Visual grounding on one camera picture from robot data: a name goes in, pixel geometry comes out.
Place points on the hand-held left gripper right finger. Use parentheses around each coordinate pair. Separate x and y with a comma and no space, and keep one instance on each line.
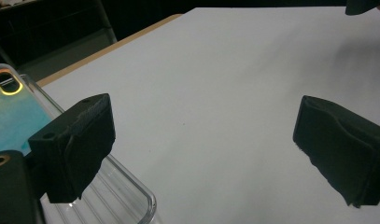
(343,149)

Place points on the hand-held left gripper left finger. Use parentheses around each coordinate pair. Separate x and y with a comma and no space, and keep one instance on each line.
(72,149)

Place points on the clear plastic tray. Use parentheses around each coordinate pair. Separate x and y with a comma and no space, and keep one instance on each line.
(116,193)

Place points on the dark grey cabinet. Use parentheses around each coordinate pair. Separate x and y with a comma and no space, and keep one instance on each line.
(63,40)

